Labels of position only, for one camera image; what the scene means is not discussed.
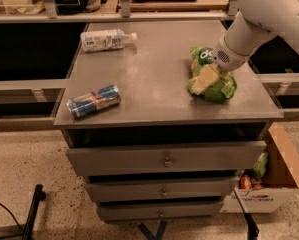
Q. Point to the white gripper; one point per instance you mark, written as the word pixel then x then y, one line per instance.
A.
pixel 226 60

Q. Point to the green rice chip bag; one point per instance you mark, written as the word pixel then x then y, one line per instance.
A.
pixel 222 90

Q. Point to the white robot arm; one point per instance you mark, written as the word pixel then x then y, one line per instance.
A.
pixel 257 22

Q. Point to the green snack bag in box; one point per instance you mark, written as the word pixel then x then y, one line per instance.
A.
pixel 259 168

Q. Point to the grey drawer cabinet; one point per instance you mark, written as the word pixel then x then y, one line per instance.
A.
pixel 156 107

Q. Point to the clear plastic water bottle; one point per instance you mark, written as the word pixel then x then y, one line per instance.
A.
pixel 104 40

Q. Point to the orange snack packs in box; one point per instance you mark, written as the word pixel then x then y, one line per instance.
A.
pixel 250 183

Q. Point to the cardboard box with snacks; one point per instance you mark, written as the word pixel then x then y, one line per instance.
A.
pixel 280 181

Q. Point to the blue silver energy drink can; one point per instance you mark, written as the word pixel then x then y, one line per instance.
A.
pixel 94 101

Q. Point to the bottom grey drawer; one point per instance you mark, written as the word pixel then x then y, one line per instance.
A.
pixel 157 211

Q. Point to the grey drawer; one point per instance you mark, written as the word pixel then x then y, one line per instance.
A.
pixel 122 191
pixel 122 160
pixel 157 211

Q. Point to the top grey drawer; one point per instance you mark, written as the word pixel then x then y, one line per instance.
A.
pixel 122 160

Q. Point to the middle grey drawer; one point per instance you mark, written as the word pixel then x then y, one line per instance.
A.
pixel 122 191

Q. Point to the black stand leg right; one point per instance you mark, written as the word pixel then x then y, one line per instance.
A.
pixel 253 230

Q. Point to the black stand leg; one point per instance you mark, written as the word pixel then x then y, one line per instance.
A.
pixel 253 230
pixel 38 196

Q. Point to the black stand leg left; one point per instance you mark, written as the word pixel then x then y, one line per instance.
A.
pixel 38 196

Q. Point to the metal shelf frame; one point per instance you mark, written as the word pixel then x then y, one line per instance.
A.
pixel 47 11

